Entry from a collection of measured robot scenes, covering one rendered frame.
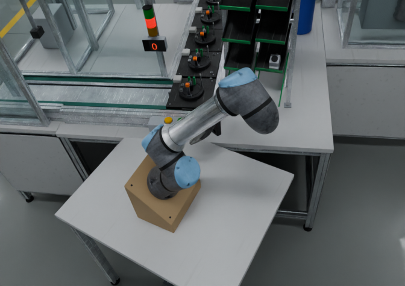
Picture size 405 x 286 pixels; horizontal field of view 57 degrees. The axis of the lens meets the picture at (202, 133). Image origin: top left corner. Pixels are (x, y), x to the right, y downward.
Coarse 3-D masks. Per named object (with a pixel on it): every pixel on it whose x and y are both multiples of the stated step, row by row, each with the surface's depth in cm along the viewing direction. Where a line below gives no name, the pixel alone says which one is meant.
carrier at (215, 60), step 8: (208, 48) 217; (184, 56) 229; (192, 56) 225; (200, 56) 219; (208, 56) 221; (216, 56) 226; (184, 64) 224; (192, 64) 220; (200, 64) 219; (208, 64) 218; (216, 64) 221; (184, 72) 218; (192, 72) 218; (200, 72) 217; (208, 72) 216; (216, 72) 216
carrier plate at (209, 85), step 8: (184, 80) 214; (192, 80) 213; (208, 80) 212; (176, 88) 210; (208, 88) 207; (176, 96) 205; (208, 96) 203; (168, 104) 201; (176, 104) 201; (184, 104) 200; (192, 104) 200; (200, 104) 199
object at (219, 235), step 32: (128, 160) 192; (224, 160) 186; (256, 160) 184; (96, 192) 181; (224, 192) 174; (256, 192) 172; (96, 224) 169; (128, 224) 167; (192, 224) 164; (224, 224) 163; (256, 224) 161; (128, 256) 157; (160, 256) 156; (192, 256) 155; (224, 256) 153
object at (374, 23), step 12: (348, 0) 230; (360, 0) 213; (372, 0) 212; (384, 0) 211; (396, 0) 210; (360, 12) 218; (372, 12) 217; (384, 12) 216; (396, 12) 215; (360, 24) 224; (372, 24) 223; (384, 24) 222; (396, 24) 221; (360, 36) 230; (372, 36) 229; (384, 36) 228; (396, 36) 226
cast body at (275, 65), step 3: (273, 54) 173; (276, 54) 173; (270, 57) 173; (273, 57) 172; (276, 57) 171; (279, 57) 172; (270, 60) 172; (273, 60) 171; (276, 60) 171; (279, 60) 172; (270, 63) 173; (273, 63) 172; (276, 63) 172; (279, 63) 174; (270, 66) 175; (273, 66) 174; (276, 66) 174; (279, 66) 176; (276, 69) 175
